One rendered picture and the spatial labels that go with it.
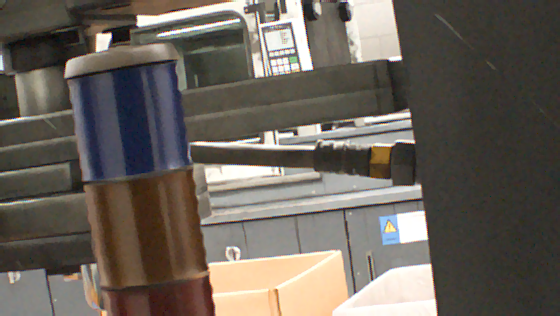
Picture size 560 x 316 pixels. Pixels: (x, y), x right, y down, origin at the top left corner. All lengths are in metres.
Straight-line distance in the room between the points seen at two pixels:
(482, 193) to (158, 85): 0.22
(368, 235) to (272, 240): 0.43
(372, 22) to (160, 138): 6.88
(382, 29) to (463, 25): 6.69
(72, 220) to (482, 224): 0.20
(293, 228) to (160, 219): 5.00
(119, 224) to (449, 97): 0.22
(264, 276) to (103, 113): 3.15
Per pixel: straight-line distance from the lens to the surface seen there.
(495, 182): 0.58
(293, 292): 3.06
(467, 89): 0.58
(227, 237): 5.50
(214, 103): 0.63
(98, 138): 0.40
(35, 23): 0.66
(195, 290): 0.41
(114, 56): 0.40
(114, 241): 0.40
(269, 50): 5.24
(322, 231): 5.36
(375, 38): 7.27
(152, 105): 0.40
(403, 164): 0.72
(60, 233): 0.63
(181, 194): 0.41
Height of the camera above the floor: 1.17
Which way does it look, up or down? 3 degrees down
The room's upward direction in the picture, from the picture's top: 9 degrees counter-clockwise
